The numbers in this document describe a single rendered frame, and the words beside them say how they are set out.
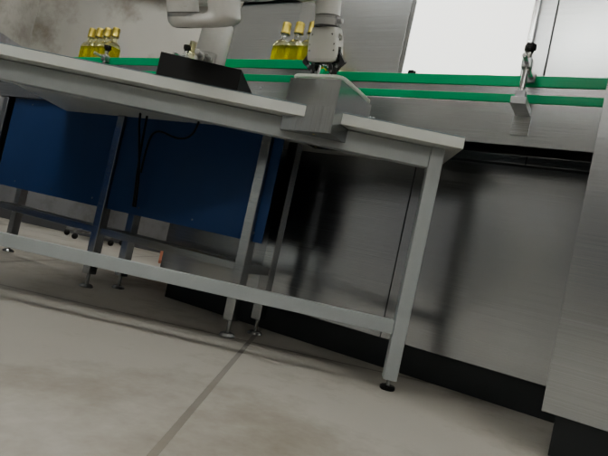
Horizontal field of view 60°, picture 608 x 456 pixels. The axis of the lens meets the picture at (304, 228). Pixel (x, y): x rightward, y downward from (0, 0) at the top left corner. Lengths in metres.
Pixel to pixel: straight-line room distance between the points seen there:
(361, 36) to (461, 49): 0.39
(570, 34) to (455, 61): 0.35
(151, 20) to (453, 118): 4.23
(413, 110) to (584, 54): 0.55
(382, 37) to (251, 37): 0.63
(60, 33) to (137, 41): 0.76
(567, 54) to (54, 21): 4.87
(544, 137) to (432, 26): 0.64
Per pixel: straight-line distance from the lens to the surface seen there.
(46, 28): 5.92
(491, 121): 1.65
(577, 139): 1.60
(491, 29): 1.97
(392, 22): 2.09
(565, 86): 1.67
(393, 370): 1.58
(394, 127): 1.55
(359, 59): 2.08
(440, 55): 1.97
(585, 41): 1.93
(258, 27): 2.43
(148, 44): 5.48
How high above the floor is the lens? 0.36
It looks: 2 degrees up
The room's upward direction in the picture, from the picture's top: 12 degrees clockwise
